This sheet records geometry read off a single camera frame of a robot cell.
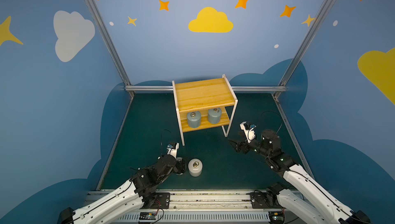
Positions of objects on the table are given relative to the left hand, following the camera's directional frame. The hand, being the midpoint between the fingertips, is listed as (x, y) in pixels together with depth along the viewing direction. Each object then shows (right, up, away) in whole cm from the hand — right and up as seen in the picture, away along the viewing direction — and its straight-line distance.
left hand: (182, 155), depth 79 cm
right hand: (+28, +11, -1) cm, 30 cm away
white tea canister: (-1, -2, +1) cm, 3 cm away
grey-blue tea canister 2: (+17, +21, +2) cm, 27 cm away
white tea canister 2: (+7, -6, -1) cm, 9 cm away
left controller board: (-16, -27, -7) cm, 32 cm away
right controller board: (+46, -28, -6) cm, 54 cm away
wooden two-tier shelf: (+10, +27, -7) cm, 30 cm away
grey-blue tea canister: (+6, +19, 0) cm, 20 cm away
